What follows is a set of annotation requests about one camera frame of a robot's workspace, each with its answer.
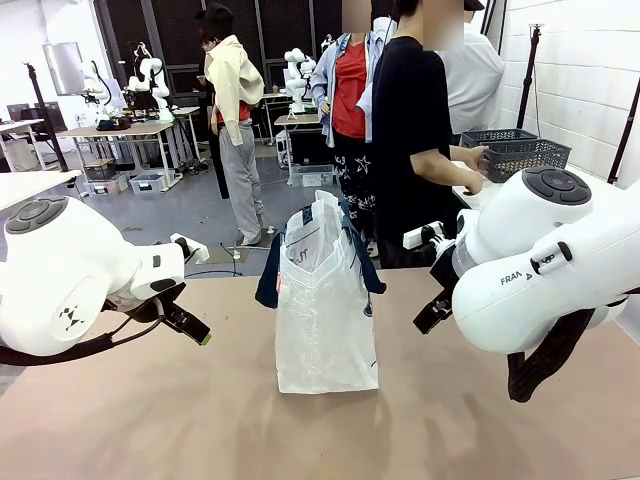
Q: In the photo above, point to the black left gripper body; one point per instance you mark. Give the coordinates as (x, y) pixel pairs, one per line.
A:
(145, 307)

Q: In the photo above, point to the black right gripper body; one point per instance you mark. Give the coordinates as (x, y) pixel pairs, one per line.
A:
(444, 272)

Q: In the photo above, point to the translucent white shopping bag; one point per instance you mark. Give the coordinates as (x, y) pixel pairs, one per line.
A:
(325, 320)

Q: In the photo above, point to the grey plastic basket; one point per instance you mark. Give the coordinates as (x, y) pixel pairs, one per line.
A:
(525, 160)
(497, 136)

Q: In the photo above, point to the person's right forearm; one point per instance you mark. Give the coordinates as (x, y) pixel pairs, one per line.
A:
(440, 172)

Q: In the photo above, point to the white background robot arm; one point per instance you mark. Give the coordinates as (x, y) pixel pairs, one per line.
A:
(299, 75)
(150, 75)
(97, 85)

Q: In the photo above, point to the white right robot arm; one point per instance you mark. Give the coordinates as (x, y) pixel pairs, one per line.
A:
(545, 260)

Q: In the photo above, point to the person's left forearm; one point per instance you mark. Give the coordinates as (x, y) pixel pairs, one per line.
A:
(459, 154)

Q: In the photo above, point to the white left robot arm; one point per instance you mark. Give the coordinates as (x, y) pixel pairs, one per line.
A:
(65, 260)

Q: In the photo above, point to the person's right hand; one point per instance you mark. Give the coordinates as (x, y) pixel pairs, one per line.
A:
(474, 186)

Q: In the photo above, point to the person's left hand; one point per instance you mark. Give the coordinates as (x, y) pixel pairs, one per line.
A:
(477, 157)

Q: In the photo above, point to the clear plastic storage box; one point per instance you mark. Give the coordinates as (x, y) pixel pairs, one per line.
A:
(312, 175)
(147, 182)

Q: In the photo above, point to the person in black t-shirt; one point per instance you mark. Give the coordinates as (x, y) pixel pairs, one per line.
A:
(405, 125)

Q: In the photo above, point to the wooden top work table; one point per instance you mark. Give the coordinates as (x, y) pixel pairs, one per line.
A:
(115, 131)

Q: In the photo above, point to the person in white shirt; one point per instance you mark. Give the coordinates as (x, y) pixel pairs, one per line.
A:
(475, 85)

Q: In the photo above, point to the person in red shirt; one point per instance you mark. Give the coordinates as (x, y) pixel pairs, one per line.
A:
(350, 100)

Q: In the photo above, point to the small wooden background table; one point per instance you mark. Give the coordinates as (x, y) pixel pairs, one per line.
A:
(297, 120)

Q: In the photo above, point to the black tripod stand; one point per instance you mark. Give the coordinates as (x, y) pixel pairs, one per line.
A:
(530, 75)
(45, 120)

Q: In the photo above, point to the person in cream jacket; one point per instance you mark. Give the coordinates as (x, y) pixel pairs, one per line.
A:
(235, 110)

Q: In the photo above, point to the black slanted stand pole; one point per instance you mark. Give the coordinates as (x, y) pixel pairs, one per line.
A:
(625, 135)

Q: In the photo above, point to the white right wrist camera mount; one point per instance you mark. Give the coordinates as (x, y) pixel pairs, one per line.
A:
(420, 237)

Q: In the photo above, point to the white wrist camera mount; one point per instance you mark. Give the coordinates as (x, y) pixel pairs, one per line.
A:
(192, 250)
(420, 237)

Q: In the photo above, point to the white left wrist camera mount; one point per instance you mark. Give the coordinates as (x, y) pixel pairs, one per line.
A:
(192, 250)

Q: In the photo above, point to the grey wall board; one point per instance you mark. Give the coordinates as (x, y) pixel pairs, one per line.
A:
(64, 67)

